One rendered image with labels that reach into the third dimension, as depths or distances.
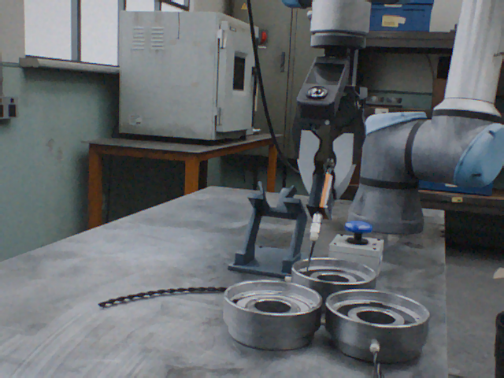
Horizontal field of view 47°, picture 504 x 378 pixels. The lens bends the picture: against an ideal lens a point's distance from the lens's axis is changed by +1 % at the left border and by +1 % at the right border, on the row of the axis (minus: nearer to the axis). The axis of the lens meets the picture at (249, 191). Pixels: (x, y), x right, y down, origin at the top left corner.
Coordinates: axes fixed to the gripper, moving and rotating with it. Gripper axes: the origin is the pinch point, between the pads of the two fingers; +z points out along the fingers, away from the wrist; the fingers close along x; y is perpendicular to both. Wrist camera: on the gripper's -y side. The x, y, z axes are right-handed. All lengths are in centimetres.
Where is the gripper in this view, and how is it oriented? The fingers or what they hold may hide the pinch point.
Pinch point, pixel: (324, 189)
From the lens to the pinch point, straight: 78.3
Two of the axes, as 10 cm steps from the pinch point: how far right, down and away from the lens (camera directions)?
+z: -0.5, 9.8, 1.7
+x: -9.3, -1.0, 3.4
